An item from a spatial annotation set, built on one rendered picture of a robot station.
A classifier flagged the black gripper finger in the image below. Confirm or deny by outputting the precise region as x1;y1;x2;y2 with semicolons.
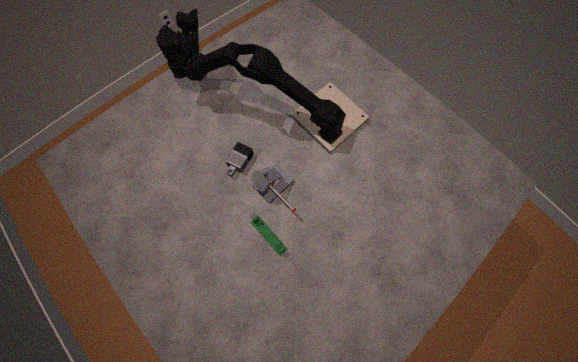
188;8;198;19
190;28;199;50

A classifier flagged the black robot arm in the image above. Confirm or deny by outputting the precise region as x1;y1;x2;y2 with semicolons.
156;25;346;144

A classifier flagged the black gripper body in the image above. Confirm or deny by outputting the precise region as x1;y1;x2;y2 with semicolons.
176;11;199;52

